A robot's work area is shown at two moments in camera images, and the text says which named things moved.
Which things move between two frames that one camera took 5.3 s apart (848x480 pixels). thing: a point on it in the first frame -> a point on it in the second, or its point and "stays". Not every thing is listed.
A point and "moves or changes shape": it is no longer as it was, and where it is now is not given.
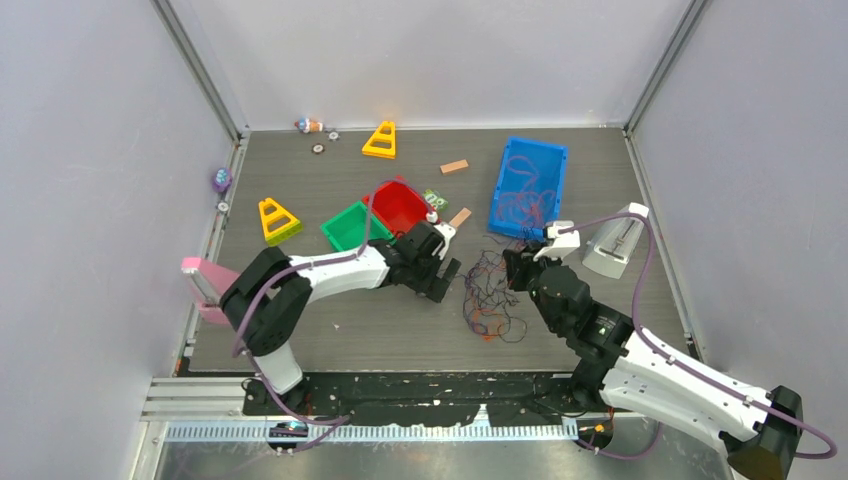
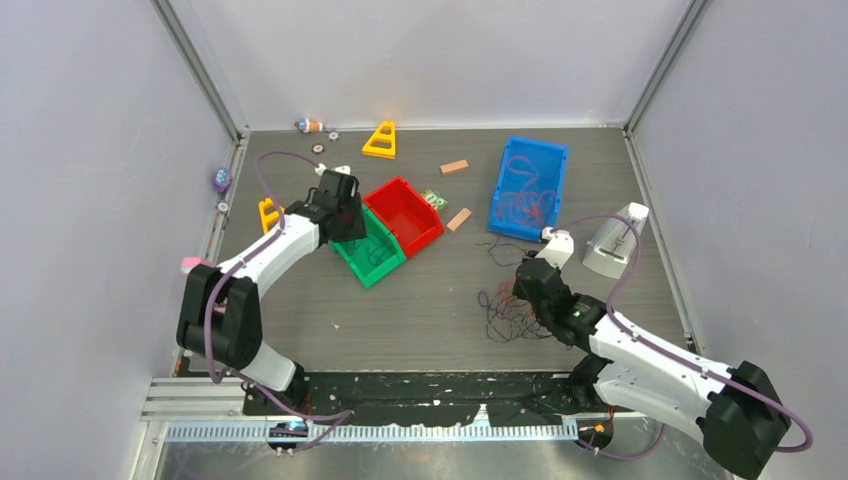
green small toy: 434,197 stays
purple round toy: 222,179 stays
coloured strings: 486,295 moves or changes shape
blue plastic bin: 528,193 stays
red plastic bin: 397,206 stays
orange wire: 488,323 -> 525,305
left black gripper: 434,288 -> 357,231
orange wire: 525,206 stays
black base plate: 427,398 stays
